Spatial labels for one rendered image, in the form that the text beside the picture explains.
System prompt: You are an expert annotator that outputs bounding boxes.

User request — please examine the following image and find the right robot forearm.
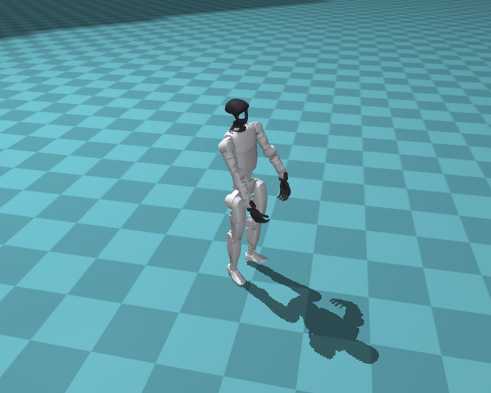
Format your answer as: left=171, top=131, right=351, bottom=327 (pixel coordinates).
left=232, top=172, right=253, bottom=209

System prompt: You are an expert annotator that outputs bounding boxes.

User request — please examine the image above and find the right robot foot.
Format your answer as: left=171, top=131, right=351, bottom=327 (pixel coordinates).
left=227, top=264, right=246, bottom=286

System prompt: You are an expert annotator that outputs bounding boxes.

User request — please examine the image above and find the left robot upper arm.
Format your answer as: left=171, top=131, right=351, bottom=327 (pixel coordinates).
left=250, top=121, right=277, bottom=158

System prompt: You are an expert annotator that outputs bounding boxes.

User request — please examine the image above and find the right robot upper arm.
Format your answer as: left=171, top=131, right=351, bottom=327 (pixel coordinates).
left=218, top=137, right=246, bottom=180

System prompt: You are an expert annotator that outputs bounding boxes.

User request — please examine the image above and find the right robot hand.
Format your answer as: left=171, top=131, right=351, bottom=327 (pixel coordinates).
left=247, top=201, right=270, bottom=223

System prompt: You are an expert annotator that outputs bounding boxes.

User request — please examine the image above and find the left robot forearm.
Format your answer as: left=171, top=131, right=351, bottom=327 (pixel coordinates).
left=269, top=153, right=288, bottom=178

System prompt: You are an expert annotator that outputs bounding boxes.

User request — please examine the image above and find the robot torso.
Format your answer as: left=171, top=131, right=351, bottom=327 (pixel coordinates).
left=223, top=122, right=257, bottom=194

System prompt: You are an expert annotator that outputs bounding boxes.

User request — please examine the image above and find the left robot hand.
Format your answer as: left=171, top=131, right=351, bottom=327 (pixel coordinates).
left=277, top=172, right=291, bottom=201

